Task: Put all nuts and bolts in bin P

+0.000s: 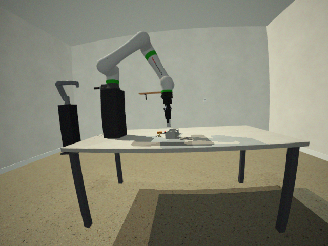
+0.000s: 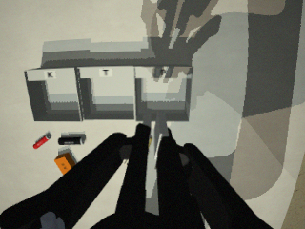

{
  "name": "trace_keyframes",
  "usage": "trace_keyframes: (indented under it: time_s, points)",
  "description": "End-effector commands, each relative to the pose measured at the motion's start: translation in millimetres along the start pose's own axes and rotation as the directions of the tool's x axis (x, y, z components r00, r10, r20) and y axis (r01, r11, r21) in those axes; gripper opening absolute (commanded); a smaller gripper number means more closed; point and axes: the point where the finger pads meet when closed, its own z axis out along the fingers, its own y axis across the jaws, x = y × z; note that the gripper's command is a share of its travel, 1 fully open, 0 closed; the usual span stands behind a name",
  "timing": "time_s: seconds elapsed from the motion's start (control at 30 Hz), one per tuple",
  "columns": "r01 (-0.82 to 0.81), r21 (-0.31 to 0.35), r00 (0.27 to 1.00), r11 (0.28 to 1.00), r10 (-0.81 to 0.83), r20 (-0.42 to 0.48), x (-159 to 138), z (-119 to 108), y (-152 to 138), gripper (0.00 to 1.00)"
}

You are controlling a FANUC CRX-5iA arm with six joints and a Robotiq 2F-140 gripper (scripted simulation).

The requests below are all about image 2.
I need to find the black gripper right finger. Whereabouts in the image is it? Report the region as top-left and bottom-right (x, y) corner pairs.
(154, 110), (274, 229)

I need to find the black battery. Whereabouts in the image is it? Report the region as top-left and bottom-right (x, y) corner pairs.
(58, 137), (85, 145)

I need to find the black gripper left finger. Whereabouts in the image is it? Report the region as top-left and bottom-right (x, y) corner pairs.
(0, 108), (152, 229)

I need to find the grey three-compartment bin rack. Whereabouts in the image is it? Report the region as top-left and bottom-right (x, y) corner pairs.
(23, 64), (193, 122)

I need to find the white domino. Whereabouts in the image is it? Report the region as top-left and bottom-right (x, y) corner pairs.
(122, 160), (128, 166)

